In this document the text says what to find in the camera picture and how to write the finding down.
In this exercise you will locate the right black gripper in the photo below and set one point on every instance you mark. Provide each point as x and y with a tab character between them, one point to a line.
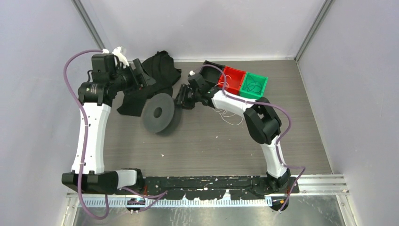
182	100

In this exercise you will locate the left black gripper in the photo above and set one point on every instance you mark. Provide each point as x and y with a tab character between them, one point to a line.
143	79

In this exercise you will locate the grey plastic cable spool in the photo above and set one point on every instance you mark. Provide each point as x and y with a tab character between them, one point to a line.
161	116

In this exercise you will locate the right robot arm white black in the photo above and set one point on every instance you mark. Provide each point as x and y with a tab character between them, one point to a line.
261	119

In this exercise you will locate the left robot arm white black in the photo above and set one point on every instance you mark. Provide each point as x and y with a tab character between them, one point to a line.
88	174

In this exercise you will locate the black plastic bin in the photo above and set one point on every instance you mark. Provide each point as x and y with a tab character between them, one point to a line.
210	74

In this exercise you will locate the red plastic bin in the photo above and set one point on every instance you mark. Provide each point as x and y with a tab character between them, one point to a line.
234	78

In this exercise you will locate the green plastic bin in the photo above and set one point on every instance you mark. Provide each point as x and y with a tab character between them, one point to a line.
253	86

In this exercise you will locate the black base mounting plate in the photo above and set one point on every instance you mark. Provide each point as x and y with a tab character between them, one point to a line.
209	187

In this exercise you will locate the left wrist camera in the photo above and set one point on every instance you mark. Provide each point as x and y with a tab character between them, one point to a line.
107	65

